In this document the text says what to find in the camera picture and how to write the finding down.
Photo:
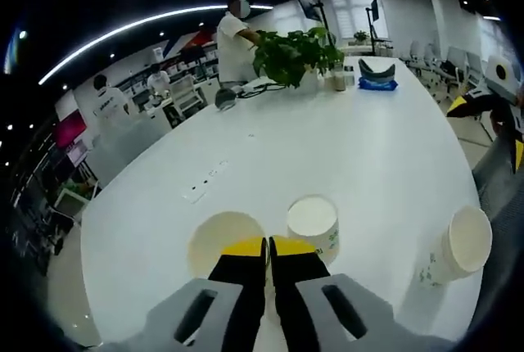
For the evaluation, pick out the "blue package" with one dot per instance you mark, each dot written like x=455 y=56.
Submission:
x=378 y=85

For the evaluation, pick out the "pink screen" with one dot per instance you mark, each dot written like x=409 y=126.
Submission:
x=69 y=133

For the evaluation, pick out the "small potted plant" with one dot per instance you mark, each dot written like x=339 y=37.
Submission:
x=360 y=37

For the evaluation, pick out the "pale grey chair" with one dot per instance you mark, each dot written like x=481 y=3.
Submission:
x=123 y=151

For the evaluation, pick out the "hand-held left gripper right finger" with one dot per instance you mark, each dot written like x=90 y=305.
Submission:
x=294 y=290

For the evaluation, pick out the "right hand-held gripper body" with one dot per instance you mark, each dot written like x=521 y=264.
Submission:
x=511 y=82

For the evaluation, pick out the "curved ceiling light strip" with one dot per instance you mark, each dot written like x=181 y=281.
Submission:
x=123 y=28

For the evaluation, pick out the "white table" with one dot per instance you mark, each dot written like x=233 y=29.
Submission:
x=327 y=143

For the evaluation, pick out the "shelf of white storage boxes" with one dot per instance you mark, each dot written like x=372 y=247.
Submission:
x=184 y=65

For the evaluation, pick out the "grey round device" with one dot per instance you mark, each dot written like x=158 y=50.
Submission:
x=225 y=99

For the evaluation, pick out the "grey curved object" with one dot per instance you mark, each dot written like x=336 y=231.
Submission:
x=376 y=71

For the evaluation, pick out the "white mesh chair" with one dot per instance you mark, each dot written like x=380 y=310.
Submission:
x=186 y=96

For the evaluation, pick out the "black monitor on stand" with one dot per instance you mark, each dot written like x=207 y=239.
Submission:
x=307 y=4
x=374 y=10

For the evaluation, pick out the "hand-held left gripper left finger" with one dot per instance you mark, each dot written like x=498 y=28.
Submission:
x=245 y=290

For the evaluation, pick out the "green potted plant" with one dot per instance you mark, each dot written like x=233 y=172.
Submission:
x=290 y=55

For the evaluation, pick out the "white plant pot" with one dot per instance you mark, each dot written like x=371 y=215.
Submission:
x=312 y=78

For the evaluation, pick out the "row of white office chairs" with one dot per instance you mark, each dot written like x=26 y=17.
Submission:
x=454 y=59

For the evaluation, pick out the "person's right hand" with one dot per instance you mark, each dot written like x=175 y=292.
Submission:
x=497 y=120

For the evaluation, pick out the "white paper cup green print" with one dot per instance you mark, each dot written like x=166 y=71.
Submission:
x=313 y=221
x=217 y=233

